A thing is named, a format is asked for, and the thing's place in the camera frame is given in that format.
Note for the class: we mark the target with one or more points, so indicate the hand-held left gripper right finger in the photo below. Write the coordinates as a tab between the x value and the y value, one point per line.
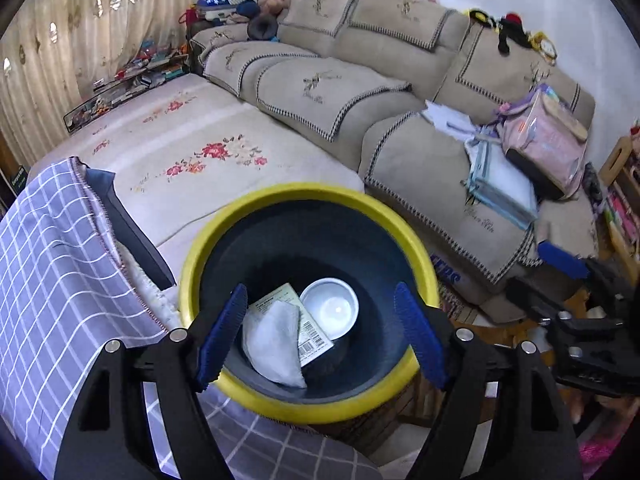
420	340

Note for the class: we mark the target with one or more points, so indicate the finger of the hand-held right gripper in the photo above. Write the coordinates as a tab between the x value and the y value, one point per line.
527	297
562	255

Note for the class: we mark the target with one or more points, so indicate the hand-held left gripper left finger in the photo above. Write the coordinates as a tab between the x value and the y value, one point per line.
222	335

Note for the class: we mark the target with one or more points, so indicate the white tissue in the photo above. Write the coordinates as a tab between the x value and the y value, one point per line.
272	340

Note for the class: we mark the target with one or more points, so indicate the green white carton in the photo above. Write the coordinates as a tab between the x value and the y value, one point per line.
280	297

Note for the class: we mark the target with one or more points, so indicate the white yogurt tub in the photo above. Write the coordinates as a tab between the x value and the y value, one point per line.
330	307

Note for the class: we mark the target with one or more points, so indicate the yellow rimmed black trash bin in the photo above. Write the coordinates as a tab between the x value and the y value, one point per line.
310	240

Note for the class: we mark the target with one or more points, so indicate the person's right hand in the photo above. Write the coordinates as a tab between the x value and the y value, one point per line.
600	407

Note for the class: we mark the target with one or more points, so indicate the white cardboard box blue print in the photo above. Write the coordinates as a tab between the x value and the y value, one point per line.
465	285

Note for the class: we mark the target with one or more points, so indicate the stack of blue folders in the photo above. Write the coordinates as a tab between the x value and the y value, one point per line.
500	185

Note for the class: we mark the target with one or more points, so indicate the pink backpack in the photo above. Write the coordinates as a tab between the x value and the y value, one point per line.
545	145

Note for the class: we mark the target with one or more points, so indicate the white papers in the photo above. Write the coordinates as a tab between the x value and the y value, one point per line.
450	117

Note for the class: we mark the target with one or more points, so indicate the yellow plush toy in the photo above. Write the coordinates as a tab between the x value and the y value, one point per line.
544	47

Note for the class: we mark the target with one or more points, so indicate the black mouse plush toy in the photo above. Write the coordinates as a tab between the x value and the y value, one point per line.
515	32

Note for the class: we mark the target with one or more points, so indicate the cluttered glass coffee table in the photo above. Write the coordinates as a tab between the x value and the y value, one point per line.
125	85

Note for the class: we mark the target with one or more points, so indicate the beige sofa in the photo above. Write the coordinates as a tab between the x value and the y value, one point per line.
325	85

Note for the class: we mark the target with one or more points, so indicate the dark round cushion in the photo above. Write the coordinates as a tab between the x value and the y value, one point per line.
253	30

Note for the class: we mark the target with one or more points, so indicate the blue star print bag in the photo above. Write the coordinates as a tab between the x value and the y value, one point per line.
215	2

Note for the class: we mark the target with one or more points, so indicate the beige patterned curtains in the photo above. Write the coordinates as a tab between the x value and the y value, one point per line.
75	35

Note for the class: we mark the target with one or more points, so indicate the pink plush bear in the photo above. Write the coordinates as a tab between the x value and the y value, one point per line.
275	1

